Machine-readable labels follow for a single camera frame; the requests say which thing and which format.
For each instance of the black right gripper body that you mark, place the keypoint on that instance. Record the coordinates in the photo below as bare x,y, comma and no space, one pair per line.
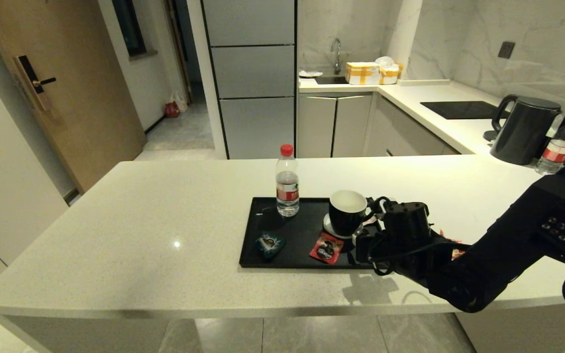
400,255

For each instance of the red coffee packet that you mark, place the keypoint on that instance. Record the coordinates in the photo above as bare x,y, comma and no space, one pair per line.
457,253
325,249

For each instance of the black mug white inside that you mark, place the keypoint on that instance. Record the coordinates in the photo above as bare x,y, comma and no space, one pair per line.
344,218

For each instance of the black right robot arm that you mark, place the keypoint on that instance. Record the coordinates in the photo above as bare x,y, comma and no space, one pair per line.
508,245

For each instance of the clear water bottle red cap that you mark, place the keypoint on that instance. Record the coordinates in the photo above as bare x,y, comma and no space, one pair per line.
287,195
557,149

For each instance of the dark green snack packet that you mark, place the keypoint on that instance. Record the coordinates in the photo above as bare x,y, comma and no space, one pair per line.
269,244

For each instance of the dark gray rounded object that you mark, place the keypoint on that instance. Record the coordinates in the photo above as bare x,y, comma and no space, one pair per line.
487,136

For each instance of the black electric kettle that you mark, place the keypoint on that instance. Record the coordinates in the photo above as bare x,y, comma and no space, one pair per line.
523,131

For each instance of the white round saucer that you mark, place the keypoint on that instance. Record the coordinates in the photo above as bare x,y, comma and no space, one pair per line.
326,227

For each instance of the black rectangular serving tray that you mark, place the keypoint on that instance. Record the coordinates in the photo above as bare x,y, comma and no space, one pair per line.
302,230

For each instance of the grey counter base cabinet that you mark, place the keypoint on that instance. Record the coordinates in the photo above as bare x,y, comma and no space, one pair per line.
405,134

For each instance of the grey sink cabinet door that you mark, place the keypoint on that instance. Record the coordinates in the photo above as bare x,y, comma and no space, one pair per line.
352,125
316,126

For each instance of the black induction cooktop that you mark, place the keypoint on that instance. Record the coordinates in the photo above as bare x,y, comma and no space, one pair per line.
459,110

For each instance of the small yellow taped box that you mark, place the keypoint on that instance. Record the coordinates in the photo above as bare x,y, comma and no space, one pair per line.
390,75

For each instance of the large yellow taped box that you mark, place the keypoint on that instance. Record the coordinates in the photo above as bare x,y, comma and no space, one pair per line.
362,73

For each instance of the kitchen sink basin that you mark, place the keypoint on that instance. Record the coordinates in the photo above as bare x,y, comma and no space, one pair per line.
331,81

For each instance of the white crumpled cloth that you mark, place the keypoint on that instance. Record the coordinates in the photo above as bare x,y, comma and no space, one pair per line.
384,61

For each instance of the white shallow dish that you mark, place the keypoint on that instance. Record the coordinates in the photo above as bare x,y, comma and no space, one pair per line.
310,74

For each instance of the chrome sink faucet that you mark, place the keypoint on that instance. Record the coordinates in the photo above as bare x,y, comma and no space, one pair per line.
336,53

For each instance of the tall grey fridge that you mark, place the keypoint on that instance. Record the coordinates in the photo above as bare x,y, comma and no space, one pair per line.
255,73

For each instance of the white plastic bag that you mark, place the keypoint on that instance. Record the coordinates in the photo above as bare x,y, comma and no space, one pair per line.
181,101

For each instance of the red plastic bag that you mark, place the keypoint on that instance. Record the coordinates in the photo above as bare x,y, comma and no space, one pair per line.
172,110

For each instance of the dark window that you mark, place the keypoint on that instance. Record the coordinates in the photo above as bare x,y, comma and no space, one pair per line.
128,27

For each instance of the wooden entrance door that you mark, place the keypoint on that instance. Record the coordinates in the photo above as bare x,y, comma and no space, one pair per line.
76,88

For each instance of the white tall cabinet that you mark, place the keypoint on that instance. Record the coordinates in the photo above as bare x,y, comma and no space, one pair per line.
3,186

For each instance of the black electronic door lock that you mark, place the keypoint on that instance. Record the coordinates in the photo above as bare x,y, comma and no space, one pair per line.
30,77

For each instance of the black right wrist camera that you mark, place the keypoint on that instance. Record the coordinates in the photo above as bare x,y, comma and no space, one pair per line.
407,218

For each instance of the dark wall socket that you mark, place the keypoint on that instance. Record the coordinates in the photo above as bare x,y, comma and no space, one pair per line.
505,50

